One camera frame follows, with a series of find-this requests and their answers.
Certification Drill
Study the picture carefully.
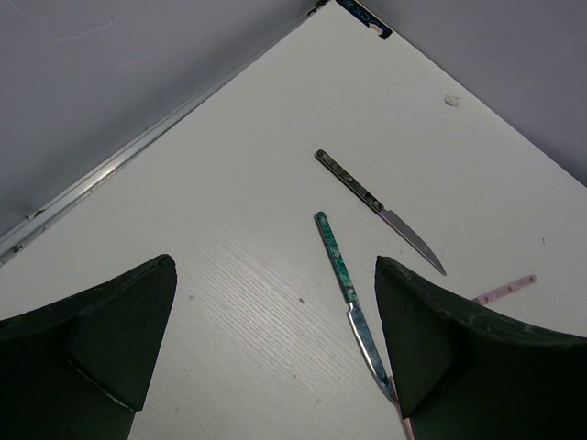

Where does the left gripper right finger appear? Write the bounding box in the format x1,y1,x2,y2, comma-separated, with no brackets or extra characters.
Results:
375,257,586,439

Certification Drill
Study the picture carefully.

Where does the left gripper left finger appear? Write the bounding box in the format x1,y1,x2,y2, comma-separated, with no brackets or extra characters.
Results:
1,254,177,439

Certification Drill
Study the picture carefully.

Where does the pink handled spoon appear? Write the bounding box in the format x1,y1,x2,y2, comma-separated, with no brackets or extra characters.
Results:
389,376,415,440

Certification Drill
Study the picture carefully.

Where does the green handled knife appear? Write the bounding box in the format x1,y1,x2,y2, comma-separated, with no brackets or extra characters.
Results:
314,212,397,405

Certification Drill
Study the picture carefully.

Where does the pink handled knife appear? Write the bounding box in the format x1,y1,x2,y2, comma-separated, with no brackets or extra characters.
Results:
472,274,537,305

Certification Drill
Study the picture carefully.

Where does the dark handled knife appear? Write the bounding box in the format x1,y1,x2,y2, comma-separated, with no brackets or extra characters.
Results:
315,149,447,276

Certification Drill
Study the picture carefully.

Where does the small white paper scrap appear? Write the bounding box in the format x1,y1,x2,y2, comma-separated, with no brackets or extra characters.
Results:
444,95,460,107

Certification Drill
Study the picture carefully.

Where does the left blue table sticker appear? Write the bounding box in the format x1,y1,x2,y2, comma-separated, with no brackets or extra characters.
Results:
336,0,393,40

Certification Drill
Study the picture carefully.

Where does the aluminium table frame rail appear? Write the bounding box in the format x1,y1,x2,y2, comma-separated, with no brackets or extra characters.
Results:
1,1,313,261

